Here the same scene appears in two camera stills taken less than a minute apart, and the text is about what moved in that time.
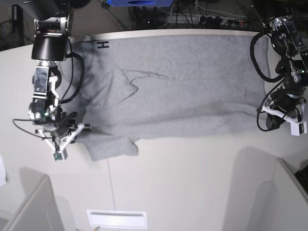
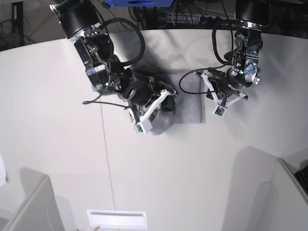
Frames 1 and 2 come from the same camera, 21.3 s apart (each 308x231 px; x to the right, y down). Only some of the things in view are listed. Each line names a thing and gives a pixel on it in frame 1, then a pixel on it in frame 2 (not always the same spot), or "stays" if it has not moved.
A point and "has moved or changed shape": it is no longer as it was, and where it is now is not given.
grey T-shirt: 138,86 has moved or changed shape
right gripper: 288,100 -> 226,82
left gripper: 52,119 -> 141,91
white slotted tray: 117,219 stays
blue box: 156,3 stays
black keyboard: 302,176 stays
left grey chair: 31,205 stays
